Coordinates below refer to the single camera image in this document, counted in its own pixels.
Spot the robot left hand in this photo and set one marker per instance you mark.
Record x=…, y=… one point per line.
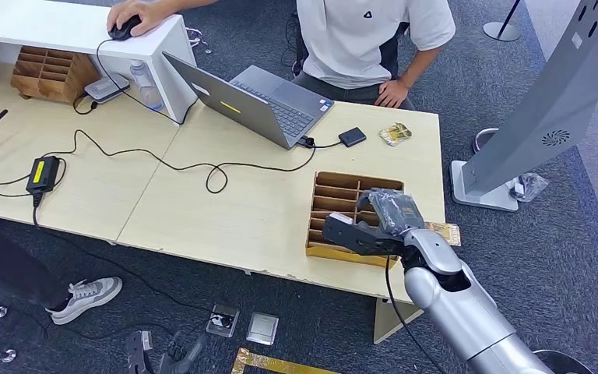
x=175, y=361

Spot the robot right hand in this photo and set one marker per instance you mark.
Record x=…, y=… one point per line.
x=394, y=211

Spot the person's right hand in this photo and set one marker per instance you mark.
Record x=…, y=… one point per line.
x=147, y=13

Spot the person's left hand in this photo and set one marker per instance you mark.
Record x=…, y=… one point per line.
x=393, y=94

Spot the black computer mouse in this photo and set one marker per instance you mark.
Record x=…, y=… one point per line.
x=123, y=31

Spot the person's left forearm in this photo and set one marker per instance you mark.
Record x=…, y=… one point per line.
x=420, y=67

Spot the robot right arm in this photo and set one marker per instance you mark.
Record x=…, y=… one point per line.
x=464, y=309

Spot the wooden slotted card organizer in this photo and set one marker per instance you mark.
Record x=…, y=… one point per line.
x=337, y=193
x=51, y=75

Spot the chrome chair foot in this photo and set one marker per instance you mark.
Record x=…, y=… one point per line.
x=198, y=40

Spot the black external drive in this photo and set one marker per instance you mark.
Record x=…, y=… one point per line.
x=352, y=137

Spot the metal floor socket box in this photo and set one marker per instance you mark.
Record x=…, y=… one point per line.
x=262, y=329
x=223, y=321

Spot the clear plastic water bottle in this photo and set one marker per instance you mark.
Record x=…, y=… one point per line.
x=147, y=85

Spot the grey network box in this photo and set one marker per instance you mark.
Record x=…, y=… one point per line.
x=107, y=88

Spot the white desk riser shelf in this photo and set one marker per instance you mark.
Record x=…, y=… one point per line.
x=61, y=26

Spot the yellow floor tape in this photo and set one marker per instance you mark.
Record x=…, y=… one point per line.
x=278, y=365

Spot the pale table leg panel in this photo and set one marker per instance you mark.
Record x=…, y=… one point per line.
x=389, y=320

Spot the clear plastic bag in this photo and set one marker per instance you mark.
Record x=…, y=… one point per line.
x=528, y=187

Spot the grey laptop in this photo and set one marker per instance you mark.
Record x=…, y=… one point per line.
x=247, y=108

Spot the grey kiosk stand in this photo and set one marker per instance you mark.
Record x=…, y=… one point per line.
x=546, y=113

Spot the black power adapter yellow label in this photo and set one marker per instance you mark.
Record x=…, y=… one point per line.
x=42, y=174

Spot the round dark base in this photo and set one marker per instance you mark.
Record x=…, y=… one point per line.
x=567, y=364

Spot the stanchion post with base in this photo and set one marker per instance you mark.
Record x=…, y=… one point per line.
x=503, y=32

